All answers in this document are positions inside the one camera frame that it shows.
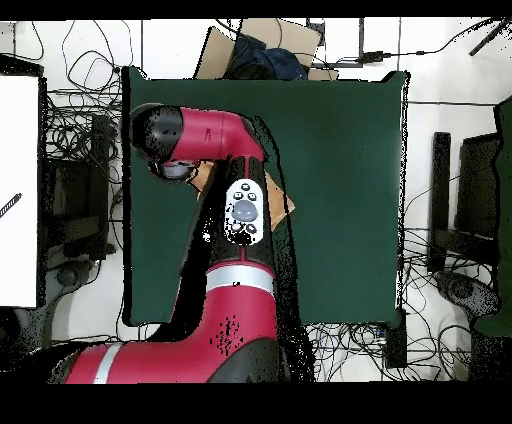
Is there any black office chair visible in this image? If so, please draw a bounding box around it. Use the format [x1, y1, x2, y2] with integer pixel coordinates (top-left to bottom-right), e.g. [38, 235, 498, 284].
[427, 131, 503, 321]
[37, 113, 119, 297]

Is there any black tripod leg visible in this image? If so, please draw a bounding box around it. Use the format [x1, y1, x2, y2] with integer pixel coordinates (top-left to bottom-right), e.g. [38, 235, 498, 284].
[468, 17, 512, 57]

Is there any dark green table cloth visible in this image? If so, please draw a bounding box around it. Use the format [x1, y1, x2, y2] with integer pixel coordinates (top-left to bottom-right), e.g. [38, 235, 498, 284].
[121, 65, 410, 327]

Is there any black cable tangle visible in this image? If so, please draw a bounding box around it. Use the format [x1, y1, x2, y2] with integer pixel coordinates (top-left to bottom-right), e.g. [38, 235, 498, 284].
[39, 19, 135, 185]

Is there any dark blue clothing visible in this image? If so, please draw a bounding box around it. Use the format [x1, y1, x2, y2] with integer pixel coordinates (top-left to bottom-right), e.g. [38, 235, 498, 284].
[223, 33, 309, 81]

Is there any white board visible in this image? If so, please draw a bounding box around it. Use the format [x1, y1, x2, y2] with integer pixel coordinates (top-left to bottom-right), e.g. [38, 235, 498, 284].
[0, 74, 41, 308]

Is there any tan terry towel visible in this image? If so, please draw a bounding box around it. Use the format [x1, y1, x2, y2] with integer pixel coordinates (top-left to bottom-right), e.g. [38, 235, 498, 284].
[187, 159, 296, 232]

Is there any black cable bundle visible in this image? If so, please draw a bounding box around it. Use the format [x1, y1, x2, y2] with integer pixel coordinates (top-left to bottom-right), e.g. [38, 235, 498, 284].
[303, 227, 497, 381]

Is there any black striped rod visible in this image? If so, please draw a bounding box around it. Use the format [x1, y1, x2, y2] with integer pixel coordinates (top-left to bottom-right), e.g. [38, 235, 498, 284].
[0, 192, 23, 219]

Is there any brown cardboard box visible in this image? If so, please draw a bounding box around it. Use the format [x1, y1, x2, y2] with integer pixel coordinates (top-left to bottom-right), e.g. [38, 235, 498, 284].
[193, 17, 339, 81]

